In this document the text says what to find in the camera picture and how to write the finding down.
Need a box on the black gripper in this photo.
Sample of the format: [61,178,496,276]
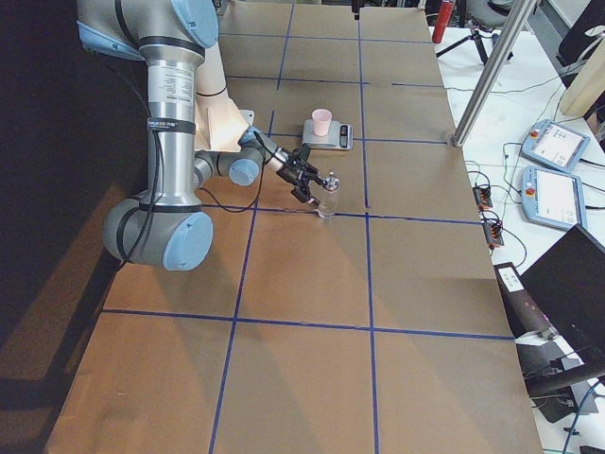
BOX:
[276,145,327,203]

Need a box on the glass sauce bottle metal spout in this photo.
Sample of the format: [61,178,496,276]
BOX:
[318,170,340,219]

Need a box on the pink plastic cup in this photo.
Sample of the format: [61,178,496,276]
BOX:
[311,108,332,137]

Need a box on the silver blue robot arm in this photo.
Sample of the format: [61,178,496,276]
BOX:
[78,1,327,271]

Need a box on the white digital kitchen scale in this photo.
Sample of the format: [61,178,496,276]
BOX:
[302,119,353,150]

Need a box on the orange black connector box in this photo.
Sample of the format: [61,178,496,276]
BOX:
[473,184,493,211]

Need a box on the black tripod leg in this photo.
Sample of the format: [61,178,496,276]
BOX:
[436,28,489,65]

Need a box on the red cylinder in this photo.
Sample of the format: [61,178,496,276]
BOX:
[431,0,455,44]

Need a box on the blue teach pendant far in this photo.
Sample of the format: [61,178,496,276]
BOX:
[520,119,591,173]

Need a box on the blue teach pendant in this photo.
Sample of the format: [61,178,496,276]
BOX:
[521,166,588,231]
[520,119,591,173]

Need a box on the blue teach pendant near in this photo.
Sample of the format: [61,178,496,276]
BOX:
[521,166,588,231]

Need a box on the black monitor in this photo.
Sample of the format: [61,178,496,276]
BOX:
[521,224,605,355]

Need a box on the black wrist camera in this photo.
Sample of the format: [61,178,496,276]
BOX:
[291,186,314,203]

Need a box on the aluminium frame post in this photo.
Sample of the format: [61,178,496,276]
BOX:
[451,0,537,148]

